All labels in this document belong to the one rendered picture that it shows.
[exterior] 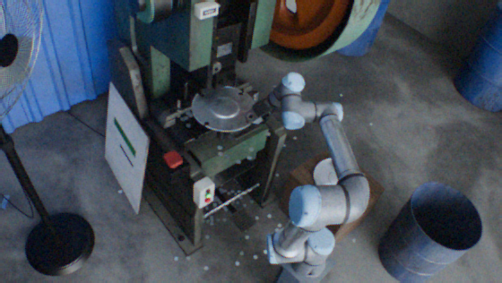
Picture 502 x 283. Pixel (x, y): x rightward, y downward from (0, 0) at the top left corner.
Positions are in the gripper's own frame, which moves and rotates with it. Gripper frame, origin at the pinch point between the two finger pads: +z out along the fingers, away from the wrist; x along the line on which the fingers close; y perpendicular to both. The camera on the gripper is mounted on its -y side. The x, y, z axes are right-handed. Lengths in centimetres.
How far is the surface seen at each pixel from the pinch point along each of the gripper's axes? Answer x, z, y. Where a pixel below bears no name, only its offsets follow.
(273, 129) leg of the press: -6.4, 14.1, 16.9
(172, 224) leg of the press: -18, 76, -33
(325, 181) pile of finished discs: -43, 28, 37
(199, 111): 16.1, 8.9, -14.3
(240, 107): 8.5, 5.4, 2.2
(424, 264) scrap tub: -108, 8, 47
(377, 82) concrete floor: -10, 83, 191
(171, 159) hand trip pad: 2.4, 4.8, -38.1
